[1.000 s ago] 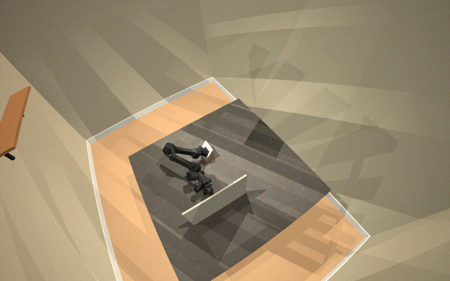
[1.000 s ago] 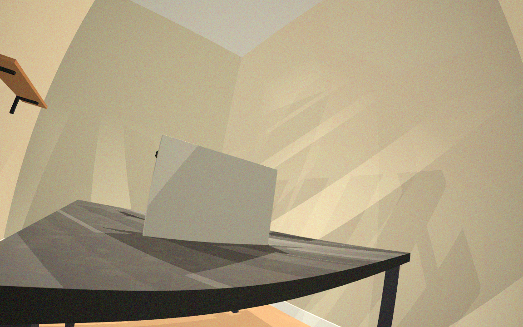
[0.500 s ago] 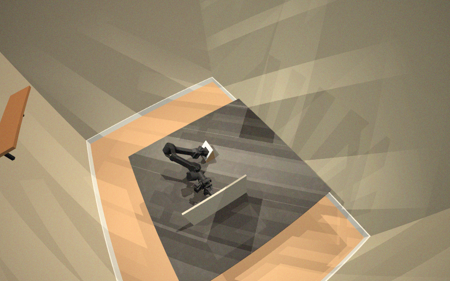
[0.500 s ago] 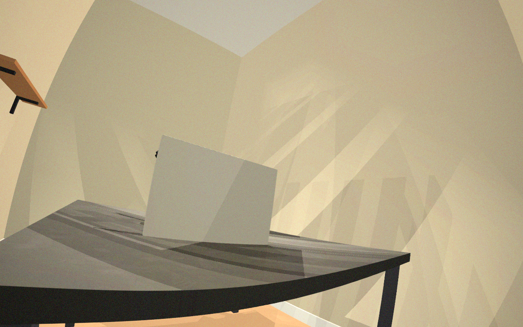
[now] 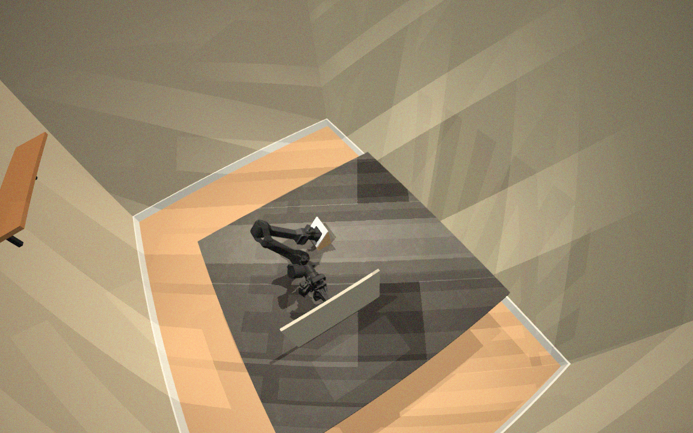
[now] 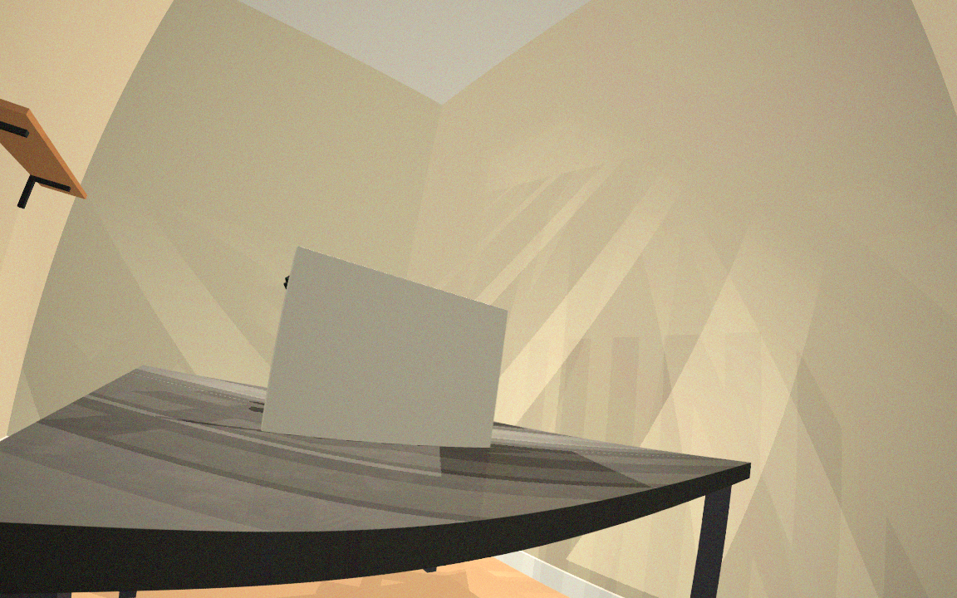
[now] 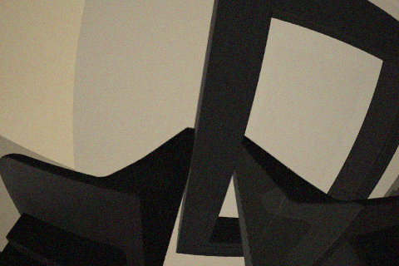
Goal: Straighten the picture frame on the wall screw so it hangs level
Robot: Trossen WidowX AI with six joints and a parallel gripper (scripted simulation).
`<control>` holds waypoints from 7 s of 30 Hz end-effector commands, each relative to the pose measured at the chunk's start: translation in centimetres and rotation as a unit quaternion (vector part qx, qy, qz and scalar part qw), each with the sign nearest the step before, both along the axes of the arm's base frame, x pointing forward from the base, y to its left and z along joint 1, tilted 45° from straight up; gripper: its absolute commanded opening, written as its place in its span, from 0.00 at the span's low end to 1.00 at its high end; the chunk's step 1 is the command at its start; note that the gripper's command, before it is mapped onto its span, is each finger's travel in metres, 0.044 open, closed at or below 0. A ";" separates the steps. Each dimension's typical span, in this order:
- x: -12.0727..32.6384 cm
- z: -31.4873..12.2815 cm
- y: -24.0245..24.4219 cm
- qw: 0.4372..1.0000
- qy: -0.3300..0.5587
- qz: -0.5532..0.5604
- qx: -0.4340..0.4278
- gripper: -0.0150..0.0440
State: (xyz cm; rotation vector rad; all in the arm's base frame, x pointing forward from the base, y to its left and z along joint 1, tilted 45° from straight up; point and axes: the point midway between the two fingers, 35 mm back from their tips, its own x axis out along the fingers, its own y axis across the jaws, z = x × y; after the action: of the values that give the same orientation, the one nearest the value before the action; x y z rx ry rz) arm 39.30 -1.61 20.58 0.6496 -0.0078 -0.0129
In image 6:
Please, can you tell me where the grey flat rectangular board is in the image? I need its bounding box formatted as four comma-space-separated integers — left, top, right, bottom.
261, 246, 508, 448

